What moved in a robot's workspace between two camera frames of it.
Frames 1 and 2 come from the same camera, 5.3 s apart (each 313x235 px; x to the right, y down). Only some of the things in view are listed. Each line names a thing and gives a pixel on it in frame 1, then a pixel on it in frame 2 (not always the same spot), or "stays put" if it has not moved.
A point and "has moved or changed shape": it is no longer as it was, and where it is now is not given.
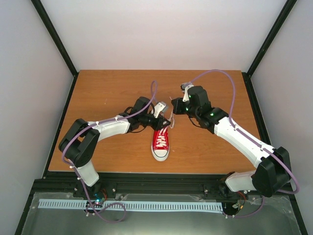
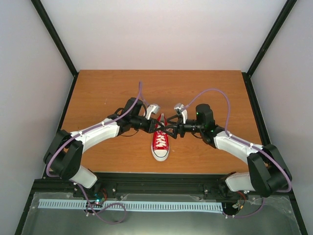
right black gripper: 177,110 → 175,129
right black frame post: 282,17 stays put
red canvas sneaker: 160,145 stays put
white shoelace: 161,140 has moved or changed shape
